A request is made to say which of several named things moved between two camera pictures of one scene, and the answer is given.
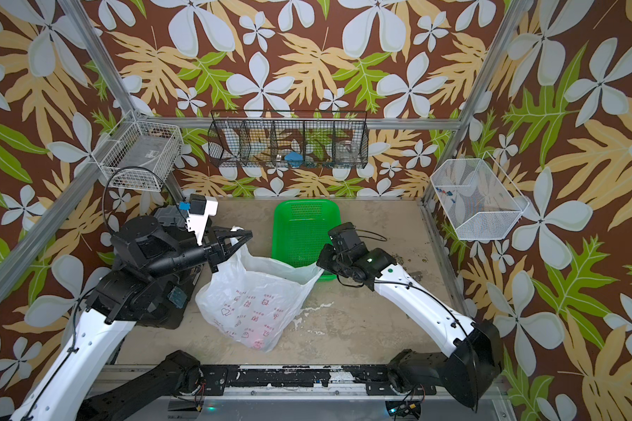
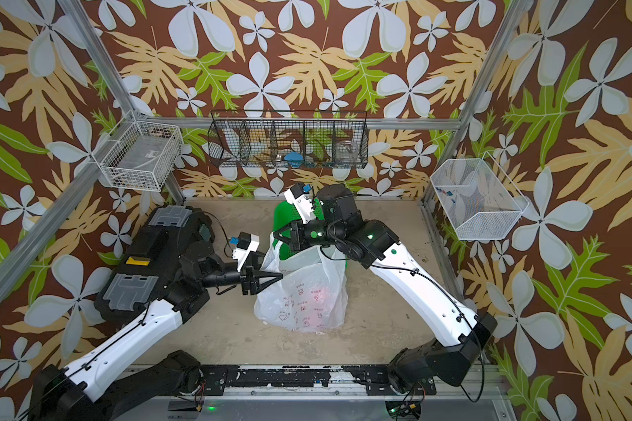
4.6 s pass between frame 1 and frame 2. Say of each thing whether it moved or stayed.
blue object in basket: stayed
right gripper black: moved
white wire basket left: stayed
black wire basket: stayed
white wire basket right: stayed
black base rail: stayed
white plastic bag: moved
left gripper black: moved
